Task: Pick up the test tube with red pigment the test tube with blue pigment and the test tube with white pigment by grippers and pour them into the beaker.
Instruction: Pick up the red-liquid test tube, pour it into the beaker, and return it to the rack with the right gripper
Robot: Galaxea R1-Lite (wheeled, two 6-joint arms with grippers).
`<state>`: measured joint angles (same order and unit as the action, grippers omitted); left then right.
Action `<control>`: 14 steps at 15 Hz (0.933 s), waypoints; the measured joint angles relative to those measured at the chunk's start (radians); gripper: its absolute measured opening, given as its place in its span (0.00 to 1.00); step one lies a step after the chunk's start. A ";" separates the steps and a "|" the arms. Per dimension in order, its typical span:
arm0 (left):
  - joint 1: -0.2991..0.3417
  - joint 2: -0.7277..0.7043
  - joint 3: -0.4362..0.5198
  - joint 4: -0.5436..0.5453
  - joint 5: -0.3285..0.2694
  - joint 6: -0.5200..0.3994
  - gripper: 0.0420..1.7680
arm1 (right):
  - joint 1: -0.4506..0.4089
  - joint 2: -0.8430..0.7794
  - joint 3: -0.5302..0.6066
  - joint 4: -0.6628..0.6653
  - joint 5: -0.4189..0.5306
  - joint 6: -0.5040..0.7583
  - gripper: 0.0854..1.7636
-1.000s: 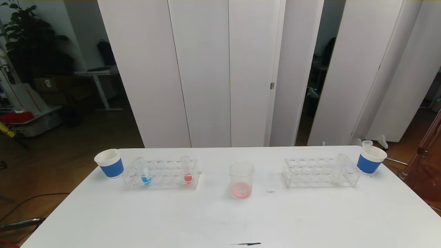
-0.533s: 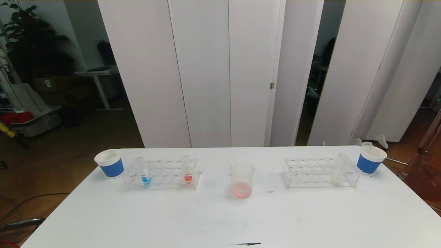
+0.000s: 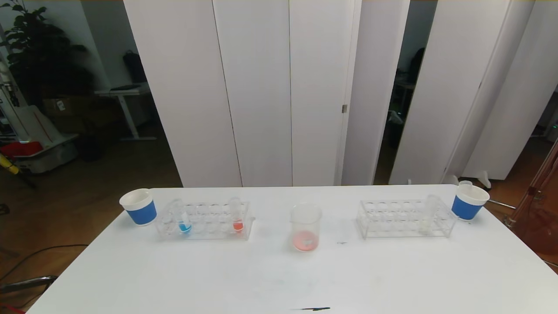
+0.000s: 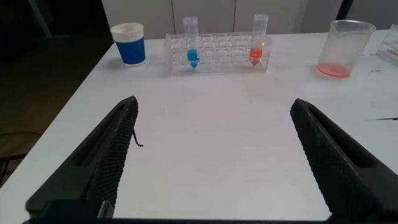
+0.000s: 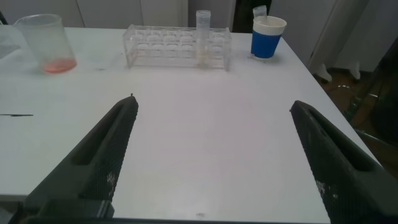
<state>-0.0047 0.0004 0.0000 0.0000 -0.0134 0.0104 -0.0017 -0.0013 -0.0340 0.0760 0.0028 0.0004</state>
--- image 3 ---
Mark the test tube with blue pigment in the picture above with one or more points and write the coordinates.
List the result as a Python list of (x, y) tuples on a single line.
[(185, 227)]

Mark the clear graduated plastic test tube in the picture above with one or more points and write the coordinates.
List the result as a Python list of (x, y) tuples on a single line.
[(465, 185)]

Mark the test tube with red pigment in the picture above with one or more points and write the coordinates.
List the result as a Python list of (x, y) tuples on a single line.
[(237, 226)]

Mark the clear plastic beaker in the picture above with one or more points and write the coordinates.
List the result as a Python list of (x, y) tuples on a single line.
[(305, 235)]

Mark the clear acrylic test tube rack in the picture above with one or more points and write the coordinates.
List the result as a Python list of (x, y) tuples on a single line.
[(388, 220), (209, 218)]

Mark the test tube with yellowish pigment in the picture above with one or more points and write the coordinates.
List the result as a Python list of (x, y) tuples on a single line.
[(429, 218)]

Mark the white folding partition screen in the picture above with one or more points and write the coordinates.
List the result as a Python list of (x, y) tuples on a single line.
[(523, 65), (453, 65), (261, 87)]

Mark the blue banded white paper cup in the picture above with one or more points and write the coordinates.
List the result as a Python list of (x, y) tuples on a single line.
[(466, 209), (141, 214)]

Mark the white standing desk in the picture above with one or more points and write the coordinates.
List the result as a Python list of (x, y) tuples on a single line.
[(125, 90)]

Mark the black backpack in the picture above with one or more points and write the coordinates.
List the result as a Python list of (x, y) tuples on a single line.
[(134, 66)]

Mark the white partition foot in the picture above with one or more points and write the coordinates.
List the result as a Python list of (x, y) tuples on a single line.
[(484, 179), (451, 179)]

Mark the black bin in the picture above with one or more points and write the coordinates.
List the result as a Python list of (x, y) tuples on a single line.
[(89, 147)]

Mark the brown cardboard box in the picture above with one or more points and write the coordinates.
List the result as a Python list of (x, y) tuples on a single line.
[(65, 105)]

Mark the white machine base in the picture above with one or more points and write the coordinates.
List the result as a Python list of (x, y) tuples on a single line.
[(35, 126)]

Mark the red flat object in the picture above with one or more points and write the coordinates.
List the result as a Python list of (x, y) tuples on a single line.
[(19, 149)]

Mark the green potted plant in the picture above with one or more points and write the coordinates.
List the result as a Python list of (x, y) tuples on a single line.
[(39, 56)]

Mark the yellow object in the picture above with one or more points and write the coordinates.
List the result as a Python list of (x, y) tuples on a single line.
[(8, 165)]

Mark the metal frame stand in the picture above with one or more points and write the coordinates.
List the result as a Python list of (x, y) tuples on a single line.
[(538, 226)]

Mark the metal chair frame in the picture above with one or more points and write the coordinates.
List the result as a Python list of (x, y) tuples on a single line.
[(30, 281)]

